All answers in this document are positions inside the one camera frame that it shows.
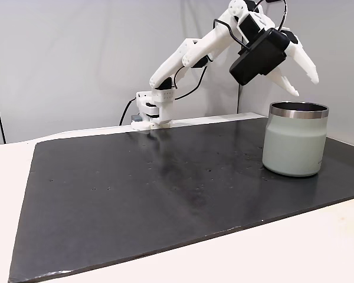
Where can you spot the pale green steel mug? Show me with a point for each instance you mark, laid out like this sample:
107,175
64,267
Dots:
295,147

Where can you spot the blue-grey table clamp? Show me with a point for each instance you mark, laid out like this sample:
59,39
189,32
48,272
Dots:
136,118

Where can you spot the black table mat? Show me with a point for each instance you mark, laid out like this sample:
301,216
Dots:
135,191

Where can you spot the black camera box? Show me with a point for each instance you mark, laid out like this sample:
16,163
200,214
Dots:
256,62

